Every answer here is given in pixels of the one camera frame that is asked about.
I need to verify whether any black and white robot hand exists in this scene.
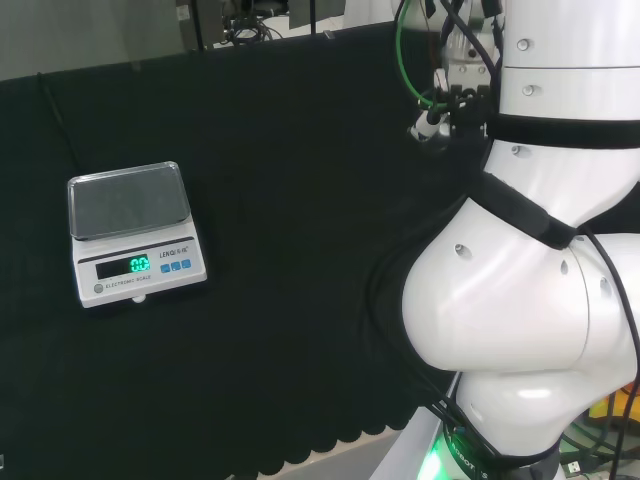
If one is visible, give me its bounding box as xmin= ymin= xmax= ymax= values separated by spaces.
xmin=408 ymin=29 xmax=501 ymax=154

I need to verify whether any white electronic balance steel pan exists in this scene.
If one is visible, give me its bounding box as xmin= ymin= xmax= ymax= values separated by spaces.
xmin=66 ymin=160 xmax=209 ymax=310

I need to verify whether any black bench cloth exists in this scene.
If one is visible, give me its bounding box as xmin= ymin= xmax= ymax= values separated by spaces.
xmin=0 ymin=19 xmax=499 ymax=472

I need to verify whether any yellow stop button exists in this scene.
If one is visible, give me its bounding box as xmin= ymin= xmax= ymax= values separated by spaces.
xmin=586 ymin=381 xmax=640 ymax=427

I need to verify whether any pale board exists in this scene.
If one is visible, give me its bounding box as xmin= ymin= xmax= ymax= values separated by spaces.
xmin=272 ymin=403 xmax=451 ymax=480

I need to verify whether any green cable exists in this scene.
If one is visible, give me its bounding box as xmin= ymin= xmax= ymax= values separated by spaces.
xmin=394 ymin=0 xmax=442 ymax=111

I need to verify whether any long black arm cable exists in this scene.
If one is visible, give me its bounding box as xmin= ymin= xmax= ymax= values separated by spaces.
xmin=581 ymin=226 xmax=640 ymax=480

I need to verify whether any black balance power cable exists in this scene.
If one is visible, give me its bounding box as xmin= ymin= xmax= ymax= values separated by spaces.
xmin=36 ymin=71 xmax=82 ymax=177

